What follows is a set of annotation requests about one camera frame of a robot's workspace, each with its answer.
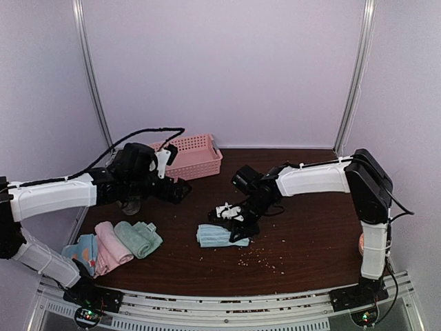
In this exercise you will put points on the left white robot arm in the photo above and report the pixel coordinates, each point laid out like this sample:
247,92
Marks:
135,173

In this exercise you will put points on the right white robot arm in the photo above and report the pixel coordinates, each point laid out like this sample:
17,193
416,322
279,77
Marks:
359,175

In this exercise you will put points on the pink plastic basket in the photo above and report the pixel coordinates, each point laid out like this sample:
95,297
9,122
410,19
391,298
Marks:
197,157

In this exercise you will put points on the aluminium post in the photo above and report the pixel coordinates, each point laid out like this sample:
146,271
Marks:
79,19
360,65

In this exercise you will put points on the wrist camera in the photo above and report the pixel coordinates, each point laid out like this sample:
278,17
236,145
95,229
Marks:
163,158
226,212

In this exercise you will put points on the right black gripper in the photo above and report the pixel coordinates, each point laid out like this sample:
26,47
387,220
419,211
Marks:
249,232

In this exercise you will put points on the left aluminium post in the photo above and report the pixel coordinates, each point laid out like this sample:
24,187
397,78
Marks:
79,19

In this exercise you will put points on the circuit board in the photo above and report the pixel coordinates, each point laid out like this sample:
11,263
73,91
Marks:
365,318
86,318

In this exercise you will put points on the light blue towel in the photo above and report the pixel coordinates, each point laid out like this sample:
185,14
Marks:
214,236

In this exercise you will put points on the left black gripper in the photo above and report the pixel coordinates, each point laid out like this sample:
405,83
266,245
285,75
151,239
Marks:
176,196

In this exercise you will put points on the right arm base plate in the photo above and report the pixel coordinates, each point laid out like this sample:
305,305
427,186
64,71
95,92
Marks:
356,296

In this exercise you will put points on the right aluminium post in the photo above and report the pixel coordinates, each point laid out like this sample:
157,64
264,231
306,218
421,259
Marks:
360,65

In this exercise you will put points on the orange patterned coaster stack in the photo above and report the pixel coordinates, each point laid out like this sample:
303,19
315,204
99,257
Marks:
361,244

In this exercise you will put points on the right circuit board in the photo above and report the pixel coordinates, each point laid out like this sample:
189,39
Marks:
365,318

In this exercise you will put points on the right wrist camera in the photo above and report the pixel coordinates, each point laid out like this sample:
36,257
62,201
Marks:
226,212

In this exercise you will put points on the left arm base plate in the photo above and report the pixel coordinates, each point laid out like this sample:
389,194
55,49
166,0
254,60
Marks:
95,299

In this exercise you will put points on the pink towel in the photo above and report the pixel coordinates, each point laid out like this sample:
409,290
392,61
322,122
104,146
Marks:
111,251

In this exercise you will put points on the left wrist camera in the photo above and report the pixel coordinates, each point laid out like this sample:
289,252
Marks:
163,158

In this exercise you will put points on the patterned ceramic mug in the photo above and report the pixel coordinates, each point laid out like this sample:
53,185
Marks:
130,207

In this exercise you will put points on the blue patterned towel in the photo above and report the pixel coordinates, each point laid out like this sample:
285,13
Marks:
85,251

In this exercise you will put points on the green rolled towel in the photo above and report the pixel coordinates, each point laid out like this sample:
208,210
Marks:
141,239

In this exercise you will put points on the left circuit board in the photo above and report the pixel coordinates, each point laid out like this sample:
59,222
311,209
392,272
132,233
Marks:
86,318

